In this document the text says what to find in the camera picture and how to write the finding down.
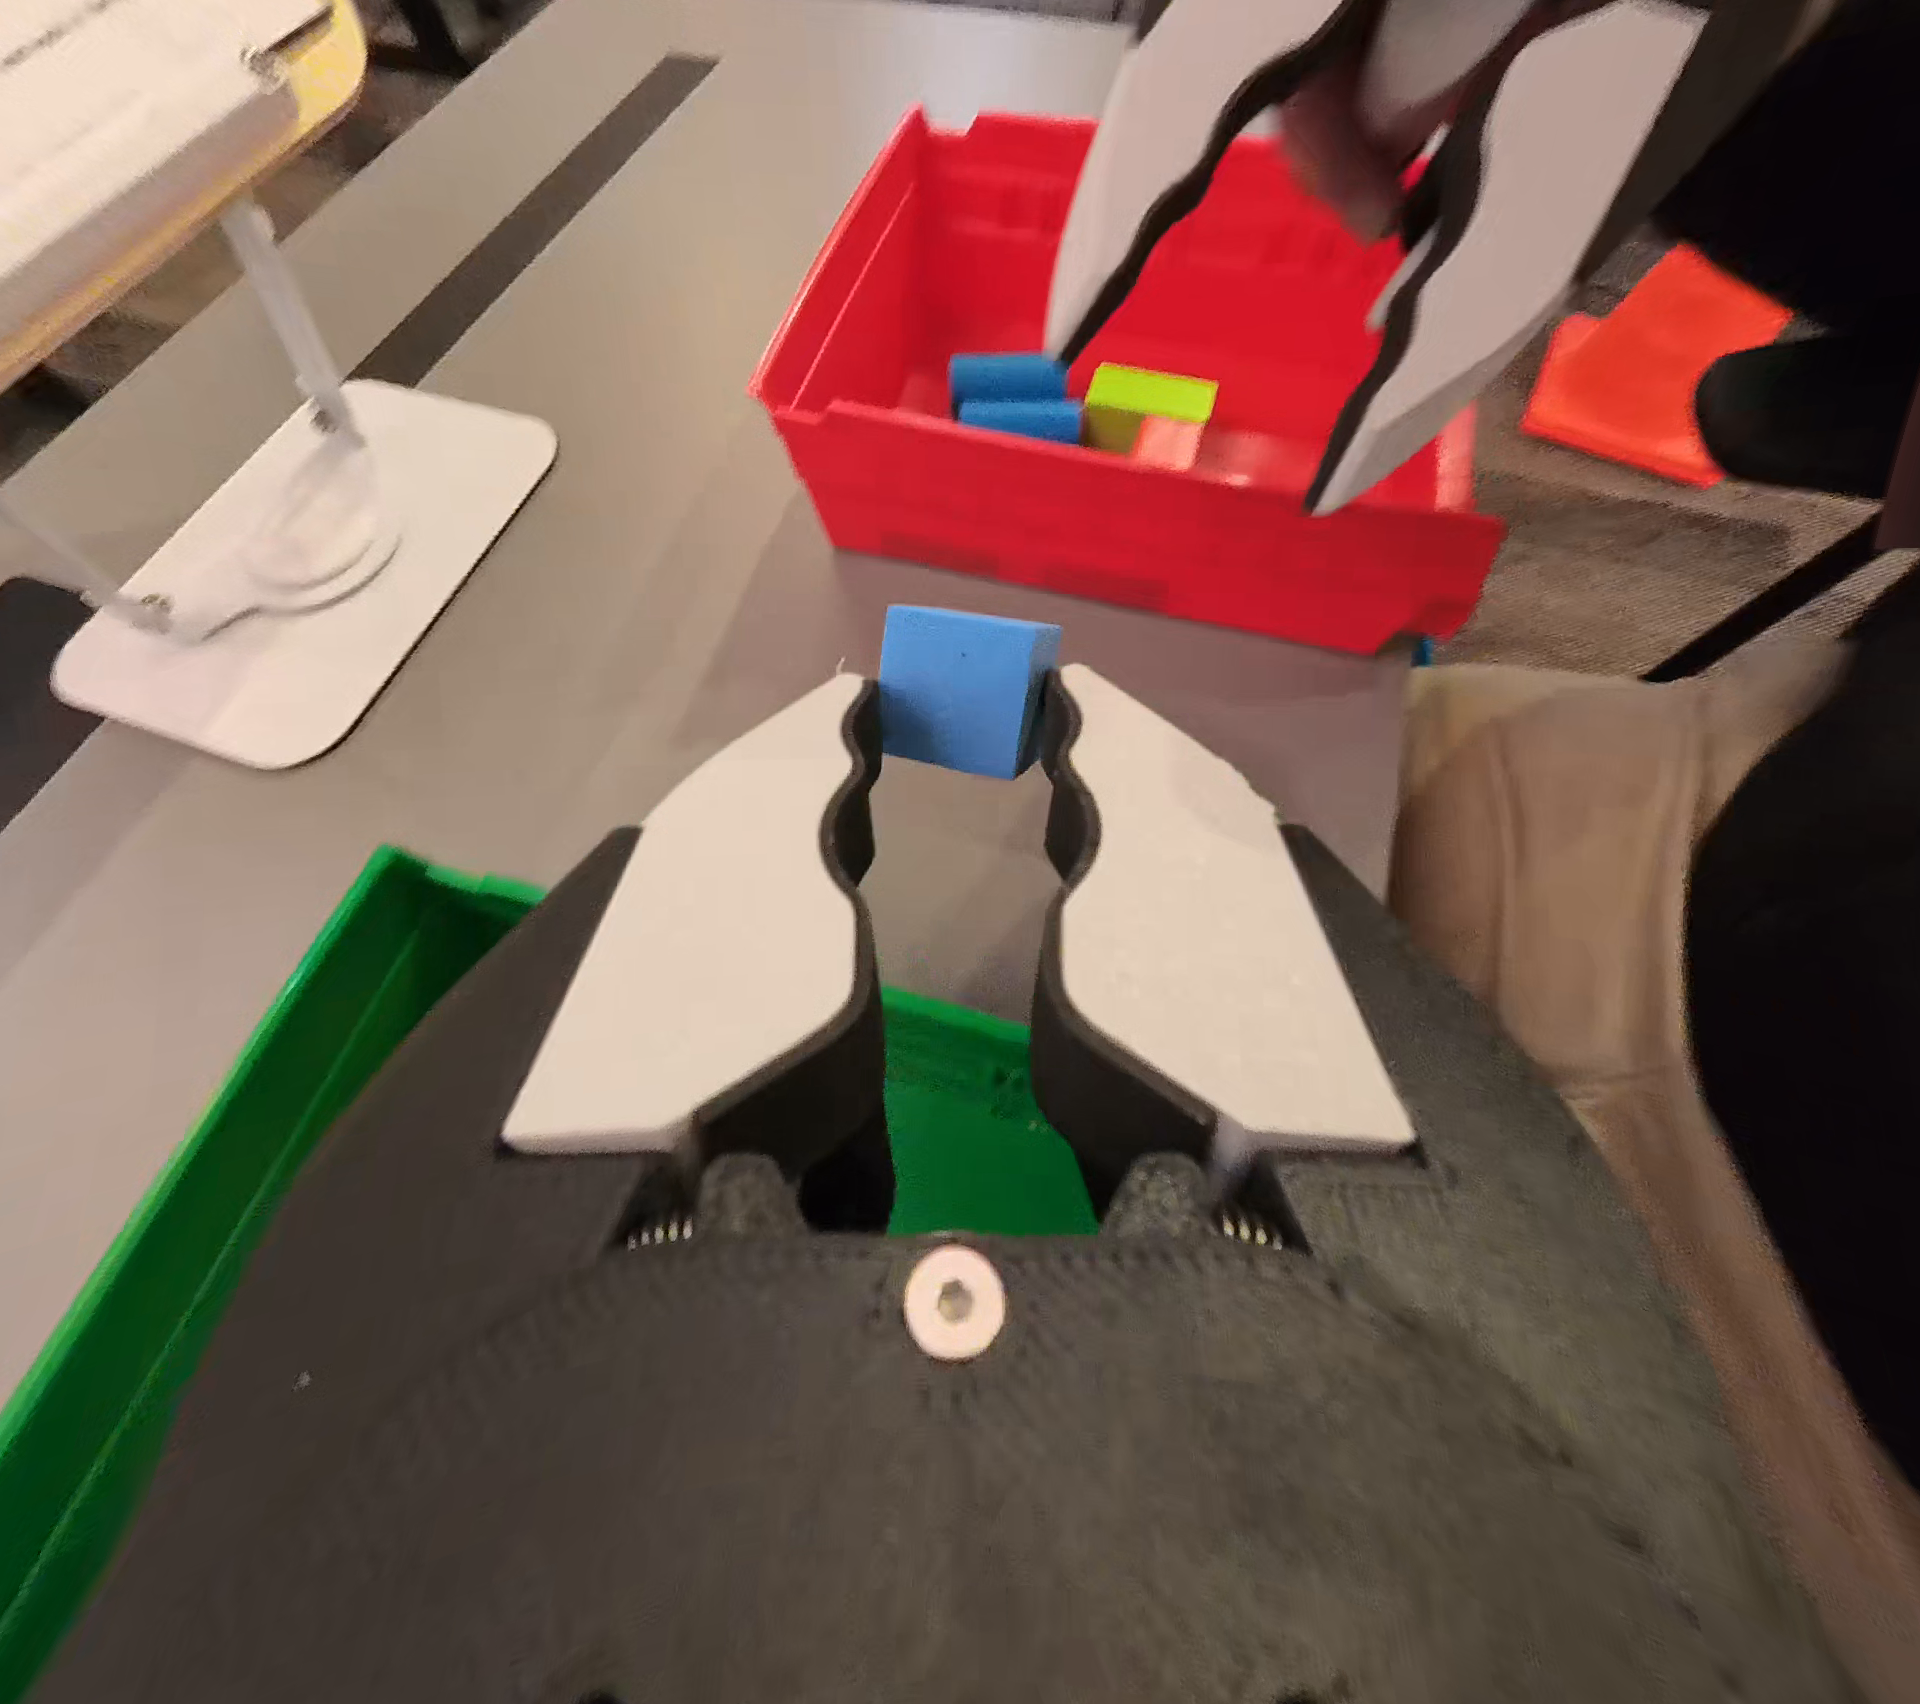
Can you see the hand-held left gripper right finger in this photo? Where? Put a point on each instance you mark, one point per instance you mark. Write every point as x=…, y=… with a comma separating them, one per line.
x=1231, y=953

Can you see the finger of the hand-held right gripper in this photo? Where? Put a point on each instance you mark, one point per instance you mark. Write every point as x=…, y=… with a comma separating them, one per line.
x=1546, y=219
x=1202, y=54

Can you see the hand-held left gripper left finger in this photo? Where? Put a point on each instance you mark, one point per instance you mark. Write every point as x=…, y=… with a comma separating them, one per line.
x=707, y=941

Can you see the red plastic bin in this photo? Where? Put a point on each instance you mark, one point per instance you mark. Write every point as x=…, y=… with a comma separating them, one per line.
x=1140, y=551

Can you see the green plastic bin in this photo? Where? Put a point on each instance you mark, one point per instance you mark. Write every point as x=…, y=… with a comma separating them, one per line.
x=225, y=1134

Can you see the person's right hand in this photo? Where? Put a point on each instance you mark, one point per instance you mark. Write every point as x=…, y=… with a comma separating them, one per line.
x=1350, y=168

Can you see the orange traffic cone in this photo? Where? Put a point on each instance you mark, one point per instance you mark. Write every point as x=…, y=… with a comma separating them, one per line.
x=1651, y=369

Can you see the black chair armrest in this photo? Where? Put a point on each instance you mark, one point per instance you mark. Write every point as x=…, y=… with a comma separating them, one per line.
x=1785, y=423

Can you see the person's beige trouser leg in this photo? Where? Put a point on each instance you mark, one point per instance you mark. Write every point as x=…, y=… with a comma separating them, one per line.
x=1546, y=865

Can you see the green block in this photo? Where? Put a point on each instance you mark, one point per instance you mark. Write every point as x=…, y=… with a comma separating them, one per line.
x=1149, y=400

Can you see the red block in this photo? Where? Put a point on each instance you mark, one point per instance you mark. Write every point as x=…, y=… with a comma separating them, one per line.
x=1169, y=447

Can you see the document stand with white base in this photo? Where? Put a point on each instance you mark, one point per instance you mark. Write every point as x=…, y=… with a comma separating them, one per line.
x=316, y=565

